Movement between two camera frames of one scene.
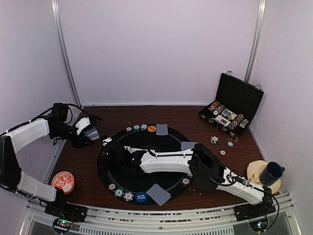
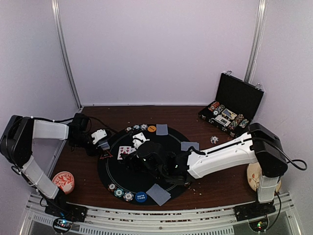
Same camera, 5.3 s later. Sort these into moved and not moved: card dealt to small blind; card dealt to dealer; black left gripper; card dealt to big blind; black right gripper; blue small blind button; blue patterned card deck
Moved: black left gripper; blue patterned card deck; black right gripper
Not moved: card dealt to dealer; blue small blind button; card dealt to small blind; card dealt to big blind
